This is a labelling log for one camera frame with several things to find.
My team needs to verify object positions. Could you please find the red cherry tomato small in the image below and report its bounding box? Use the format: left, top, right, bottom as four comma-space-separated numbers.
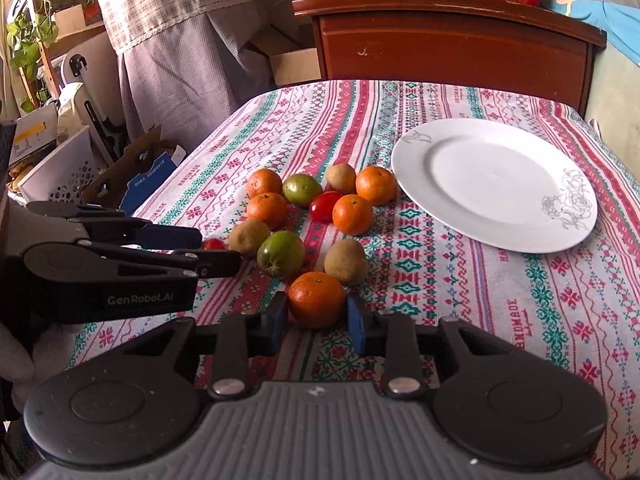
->
202, 237, 227, 250

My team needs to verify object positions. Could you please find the brown kiwi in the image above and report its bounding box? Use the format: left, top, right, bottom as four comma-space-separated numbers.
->
228, 219, 270, 258
326, 162, 357, 195
323, 238, 369, 286

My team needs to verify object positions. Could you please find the orange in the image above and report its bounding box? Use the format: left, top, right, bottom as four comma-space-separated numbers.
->
288, 272, 346, 328
246, 168, 282, 198
246, 192, 288, 231
332, 194, 374, 236
356, 166, 397, 206

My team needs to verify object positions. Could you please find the green fruit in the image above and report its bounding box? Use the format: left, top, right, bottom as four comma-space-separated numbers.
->
282, 174, 322, 208
257, 231, 305, 280

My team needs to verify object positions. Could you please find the brown kiwi top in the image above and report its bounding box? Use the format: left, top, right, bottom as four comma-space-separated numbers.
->
326, 162, 357, 195

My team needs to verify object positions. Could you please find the white gloved hand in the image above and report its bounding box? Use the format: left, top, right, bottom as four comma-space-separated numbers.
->
0, 194, 87, 401

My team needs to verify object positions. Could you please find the blue white carton box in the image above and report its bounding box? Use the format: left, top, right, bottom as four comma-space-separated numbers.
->
81, 126, 186, 214

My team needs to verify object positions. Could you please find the white plastic basket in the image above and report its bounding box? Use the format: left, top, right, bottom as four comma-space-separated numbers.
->
17, 127, 99, 205

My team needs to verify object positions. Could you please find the white ceramic plate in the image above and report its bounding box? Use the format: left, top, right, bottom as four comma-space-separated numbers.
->
392, 118, 598, 254

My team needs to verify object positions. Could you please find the checked grey curtain cloth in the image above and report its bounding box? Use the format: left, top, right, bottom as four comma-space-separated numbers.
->
98, 0, 271, 152

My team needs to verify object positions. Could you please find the open cardboard box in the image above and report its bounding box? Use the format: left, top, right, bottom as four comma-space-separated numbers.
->
250, 26, 321, 87

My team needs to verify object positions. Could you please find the green potted plant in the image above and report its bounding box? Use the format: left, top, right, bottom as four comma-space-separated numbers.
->
6, 0, 58, 114

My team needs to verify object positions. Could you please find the brown wooden cabinet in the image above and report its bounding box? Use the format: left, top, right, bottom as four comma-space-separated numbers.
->
292, 0, 606, 113

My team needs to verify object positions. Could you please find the green grey sofa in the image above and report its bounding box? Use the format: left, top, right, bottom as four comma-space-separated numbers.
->
586, 0, 639, 176

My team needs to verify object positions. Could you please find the blue shark cushion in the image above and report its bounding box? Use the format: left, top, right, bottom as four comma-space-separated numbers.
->
540, 0, 640, 65

